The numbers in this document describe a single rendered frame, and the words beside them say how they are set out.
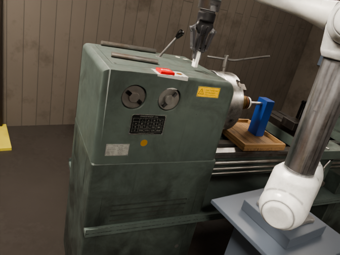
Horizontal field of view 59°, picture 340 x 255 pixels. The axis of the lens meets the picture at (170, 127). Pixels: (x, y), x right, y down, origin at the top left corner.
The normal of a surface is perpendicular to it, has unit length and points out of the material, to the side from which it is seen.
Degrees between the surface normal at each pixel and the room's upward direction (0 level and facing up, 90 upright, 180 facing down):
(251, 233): 0
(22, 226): 0
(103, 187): 90
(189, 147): 90
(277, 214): 96
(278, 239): 90
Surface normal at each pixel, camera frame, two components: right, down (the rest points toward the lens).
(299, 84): -0.84, 0.04
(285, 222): -0.63, 0.28
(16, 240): 0.21, -0.90
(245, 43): 0.51, 0.43
